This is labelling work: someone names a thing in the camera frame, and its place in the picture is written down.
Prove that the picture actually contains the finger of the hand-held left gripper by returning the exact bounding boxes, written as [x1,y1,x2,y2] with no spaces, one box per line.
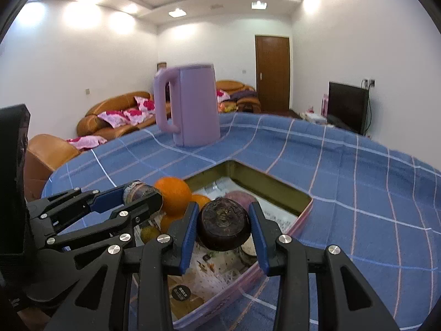
[44,193,164,249]
[27,186,127,225]

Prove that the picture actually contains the black television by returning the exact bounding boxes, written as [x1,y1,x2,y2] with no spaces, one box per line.
[327,81,370,135]

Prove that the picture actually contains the brown wooden door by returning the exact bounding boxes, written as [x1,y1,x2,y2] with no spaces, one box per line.
[255,35,291,114]

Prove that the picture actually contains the greenish longan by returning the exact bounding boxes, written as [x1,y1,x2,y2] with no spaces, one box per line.
[141,226,162,244]

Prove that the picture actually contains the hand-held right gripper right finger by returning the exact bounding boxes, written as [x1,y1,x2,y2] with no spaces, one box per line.
[248,201,400,331]

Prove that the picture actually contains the printed paper leaflet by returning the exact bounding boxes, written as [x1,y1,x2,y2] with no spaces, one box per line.
[134,176,300,321]

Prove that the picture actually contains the purple electric kettle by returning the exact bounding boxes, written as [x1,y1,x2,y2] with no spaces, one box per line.
[153,63,221,148]

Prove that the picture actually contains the pink tin box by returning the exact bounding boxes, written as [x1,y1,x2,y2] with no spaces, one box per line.
[138,160,314,330]

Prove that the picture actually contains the blue checked tablecloth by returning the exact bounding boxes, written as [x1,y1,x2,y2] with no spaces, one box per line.
[41,112,441,331]

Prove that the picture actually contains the brown leather armchair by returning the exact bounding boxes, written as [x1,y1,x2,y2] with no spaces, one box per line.
[23,134,80,201]

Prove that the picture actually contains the brown leather corner sofa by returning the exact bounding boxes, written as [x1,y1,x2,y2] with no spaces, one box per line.
[215,80,261,113]

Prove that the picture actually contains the black television cable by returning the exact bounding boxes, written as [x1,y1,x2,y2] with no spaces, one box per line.
[366,88,374,137]

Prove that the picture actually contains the orange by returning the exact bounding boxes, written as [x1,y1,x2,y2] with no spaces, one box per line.
[159,214,181,235]
[190,194,211,212]
[153,177,192,216]

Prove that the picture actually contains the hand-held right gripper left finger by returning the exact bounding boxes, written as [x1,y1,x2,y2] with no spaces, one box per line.
[45,202,200,331]

